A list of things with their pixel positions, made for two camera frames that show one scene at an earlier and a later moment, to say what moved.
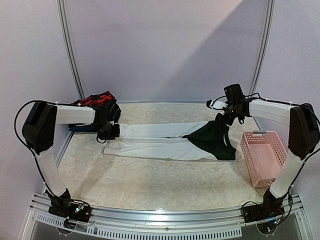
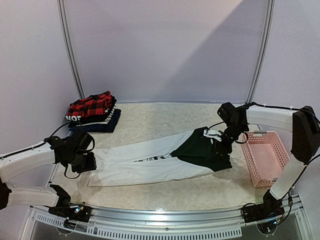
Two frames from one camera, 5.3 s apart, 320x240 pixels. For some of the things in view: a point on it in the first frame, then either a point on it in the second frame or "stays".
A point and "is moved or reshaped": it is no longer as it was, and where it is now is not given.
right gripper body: (219, 122) to (222, 146)
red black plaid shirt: (97, 100) stays
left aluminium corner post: (61, 7) stays
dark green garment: (214, 137) is moved or reshaped
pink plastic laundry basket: (265, 155) stays
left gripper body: (107, 131) to (81, 163)
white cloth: (158, 140) to (120, 165)
